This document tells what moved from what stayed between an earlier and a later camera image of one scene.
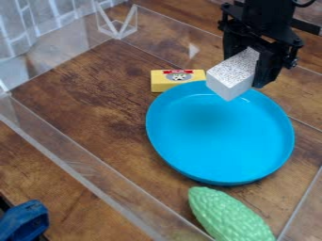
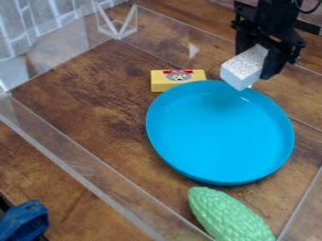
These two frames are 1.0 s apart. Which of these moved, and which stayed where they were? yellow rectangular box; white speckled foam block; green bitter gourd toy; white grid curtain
Moved: white speckled foam block
Stayed: yellow rectangular box; green bitter gourd toy; white grid curtain
